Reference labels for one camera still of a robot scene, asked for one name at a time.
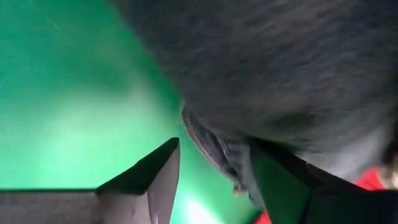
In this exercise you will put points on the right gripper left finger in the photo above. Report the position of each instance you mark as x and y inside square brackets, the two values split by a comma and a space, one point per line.
[124, 202]

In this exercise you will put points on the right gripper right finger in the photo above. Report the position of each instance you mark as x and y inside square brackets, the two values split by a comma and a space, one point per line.
[326, 205]

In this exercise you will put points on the red plastic laundry bin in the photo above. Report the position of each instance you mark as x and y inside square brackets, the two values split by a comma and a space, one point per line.
[370, 180]

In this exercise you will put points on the dark blue denim jeans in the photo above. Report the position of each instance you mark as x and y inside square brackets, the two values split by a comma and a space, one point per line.
[280, 62]

